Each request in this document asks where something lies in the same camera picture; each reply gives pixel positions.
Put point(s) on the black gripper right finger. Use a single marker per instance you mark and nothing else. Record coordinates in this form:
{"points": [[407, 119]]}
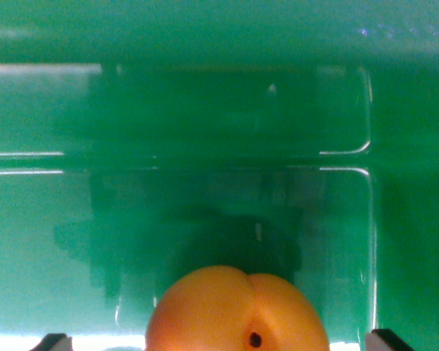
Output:
{"points": [[384, 343]]}

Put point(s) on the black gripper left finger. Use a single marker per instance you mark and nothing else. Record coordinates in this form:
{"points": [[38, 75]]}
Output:
{"points": [[55, 343]]}

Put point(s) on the yellow orange peach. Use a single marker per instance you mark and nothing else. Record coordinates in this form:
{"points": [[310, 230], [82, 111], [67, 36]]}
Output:
{"points": [[234, 314]]}

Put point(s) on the green plastic bin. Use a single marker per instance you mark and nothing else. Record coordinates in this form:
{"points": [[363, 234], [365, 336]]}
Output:
{"points": [[205, 146]]}

